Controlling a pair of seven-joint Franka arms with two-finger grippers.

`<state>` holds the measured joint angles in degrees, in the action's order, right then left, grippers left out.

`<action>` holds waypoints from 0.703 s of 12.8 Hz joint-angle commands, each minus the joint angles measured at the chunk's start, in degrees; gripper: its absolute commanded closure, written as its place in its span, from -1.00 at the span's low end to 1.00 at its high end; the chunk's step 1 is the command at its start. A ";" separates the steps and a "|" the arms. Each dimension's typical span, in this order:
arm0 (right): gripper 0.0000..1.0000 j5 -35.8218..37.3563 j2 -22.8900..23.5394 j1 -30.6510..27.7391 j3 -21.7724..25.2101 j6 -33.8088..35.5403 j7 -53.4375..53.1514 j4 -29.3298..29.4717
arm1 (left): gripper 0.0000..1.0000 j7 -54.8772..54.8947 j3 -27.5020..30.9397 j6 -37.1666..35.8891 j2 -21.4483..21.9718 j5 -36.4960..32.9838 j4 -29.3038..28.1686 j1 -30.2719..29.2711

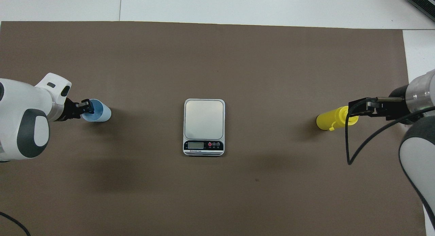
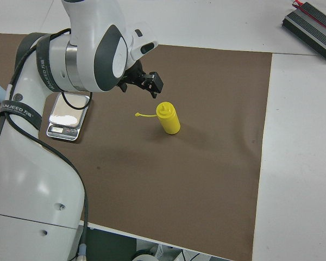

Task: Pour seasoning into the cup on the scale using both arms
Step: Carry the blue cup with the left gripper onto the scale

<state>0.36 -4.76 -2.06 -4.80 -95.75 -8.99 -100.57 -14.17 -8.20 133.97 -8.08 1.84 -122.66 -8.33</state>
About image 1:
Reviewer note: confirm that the brown paper table mat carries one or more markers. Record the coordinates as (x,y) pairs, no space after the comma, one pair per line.
(204,195)

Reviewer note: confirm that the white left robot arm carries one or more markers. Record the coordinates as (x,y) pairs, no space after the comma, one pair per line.
(20,103)

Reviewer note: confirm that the grey ribbed metal device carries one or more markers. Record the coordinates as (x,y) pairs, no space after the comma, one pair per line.
(423,1)

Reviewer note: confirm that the yellow squeeze bottle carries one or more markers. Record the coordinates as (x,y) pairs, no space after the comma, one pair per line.
(331,118)

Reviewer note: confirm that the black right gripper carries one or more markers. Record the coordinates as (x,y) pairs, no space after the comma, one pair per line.
(397,106)

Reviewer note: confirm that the light blue plastic cup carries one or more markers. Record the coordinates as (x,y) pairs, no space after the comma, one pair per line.
(102,113)

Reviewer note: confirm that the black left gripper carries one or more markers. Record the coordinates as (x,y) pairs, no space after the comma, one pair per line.
(68,110)

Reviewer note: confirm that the silver digital kitchen scale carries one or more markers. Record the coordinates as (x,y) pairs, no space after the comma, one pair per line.
(204,120)

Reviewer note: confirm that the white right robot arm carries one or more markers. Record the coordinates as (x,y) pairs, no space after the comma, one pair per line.
(419,89)

